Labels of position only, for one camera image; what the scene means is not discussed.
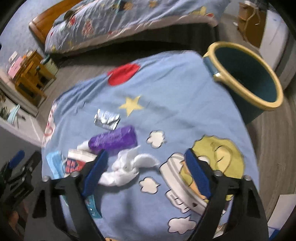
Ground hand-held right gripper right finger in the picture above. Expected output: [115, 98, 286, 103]
[184, 148, 270, 241]

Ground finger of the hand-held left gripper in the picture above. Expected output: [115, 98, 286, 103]
[8, 150, 25, 170]

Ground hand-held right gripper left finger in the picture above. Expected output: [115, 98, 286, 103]
[25, 150, 108, 241]

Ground white tissue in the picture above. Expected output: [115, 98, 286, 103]
[98, 146, 160, 187]

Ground blue bin with yellow rim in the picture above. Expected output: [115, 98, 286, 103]
[203, 41, 284, 126]

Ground red and white packet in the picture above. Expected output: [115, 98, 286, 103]
[65, 148, 97, 174]

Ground light blue packet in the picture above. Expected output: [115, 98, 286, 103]
[46, 151, 102, 219]

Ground purple packet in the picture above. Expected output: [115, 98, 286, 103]
[88, 125, 138, 156]

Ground teal plastic item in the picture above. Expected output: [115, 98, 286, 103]
[7, 104, 21, 127]

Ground silver foil wrapper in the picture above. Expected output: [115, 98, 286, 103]
[94, 108, 121, 130]

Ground wooden stool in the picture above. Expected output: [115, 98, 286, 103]
[15, 70, 48, 107]

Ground blue cartoon printed cloth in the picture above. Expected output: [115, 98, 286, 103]
[42, 50, 260, 241]

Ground pink box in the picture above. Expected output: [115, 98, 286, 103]
[8, 57, 23, 78]

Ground wooden nightstand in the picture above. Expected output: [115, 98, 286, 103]
[23, 50, 57, 81]

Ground white paper sheet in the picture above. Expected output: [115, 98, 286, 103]
[268, 194, 296, 232]

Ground small green and white bin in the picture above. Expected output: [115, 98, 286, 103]
[42, 54, 59, 75]

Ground wooden bed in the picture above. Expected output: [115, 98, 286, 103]
[29, 0, 232, 61]

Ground wooden television cabinet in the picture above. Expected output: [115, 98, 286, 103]
[238, 2, 266, 48]

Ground white air purifier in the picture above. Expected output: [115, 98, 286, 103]
[259, 7, 293, 88]

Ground blue cartoon printed duvet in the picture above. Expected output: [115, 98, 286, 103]
[44, 0, 232, 54]

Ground white cable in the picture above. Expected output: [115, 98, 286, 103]
[245, 6, 260, 28]

